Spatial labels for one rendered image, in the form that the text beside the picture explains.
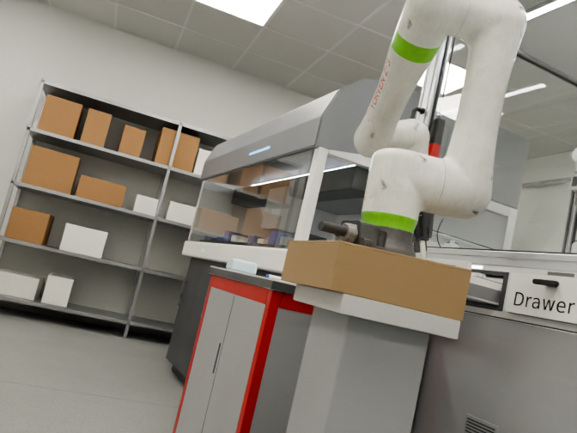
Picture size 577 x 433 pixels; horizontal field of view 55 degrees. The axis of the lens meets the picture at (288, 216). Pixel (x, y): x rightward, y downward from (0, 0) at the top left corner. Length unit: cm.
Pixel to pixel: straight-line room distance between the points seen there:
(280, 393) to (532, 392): 66
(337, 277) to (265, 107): 497
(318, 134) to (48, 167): 322
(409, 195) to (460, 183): 12
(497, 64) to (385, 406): 80
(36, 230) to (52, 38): 187
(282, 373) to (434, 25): 99
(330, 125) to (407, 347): 142
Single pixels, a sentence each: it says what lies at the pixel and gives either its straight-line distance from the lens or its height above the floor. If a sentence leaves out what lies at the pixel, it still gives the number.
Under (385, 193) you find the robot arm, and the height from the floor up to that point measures 100.
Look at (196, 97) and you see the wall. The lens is 586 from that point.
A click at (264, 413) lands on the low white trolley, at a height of 39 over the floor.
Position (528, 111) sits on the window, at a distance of 188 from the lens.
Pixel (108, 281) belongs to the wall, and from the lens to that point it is 561.
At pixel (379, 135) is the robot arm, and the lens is 158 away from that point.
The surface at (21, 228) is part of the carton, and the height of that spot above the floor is 72.
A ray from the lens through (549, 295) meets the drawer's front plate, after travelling 158.
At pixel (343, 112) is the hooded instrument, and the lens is 251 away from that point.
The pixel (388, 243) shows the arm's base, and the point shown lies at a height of 89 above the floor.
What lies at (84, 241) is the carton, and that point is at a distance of 513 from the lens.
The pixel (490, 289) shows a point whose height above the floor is 87.
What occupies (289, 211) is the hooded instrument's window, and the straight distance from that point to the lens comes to 249.
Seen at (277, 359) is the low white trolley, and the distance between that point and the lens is 162.
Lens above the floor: 75
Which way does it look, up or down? 7 degrees up
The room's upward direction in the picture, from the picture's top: 13 degrees clockwise
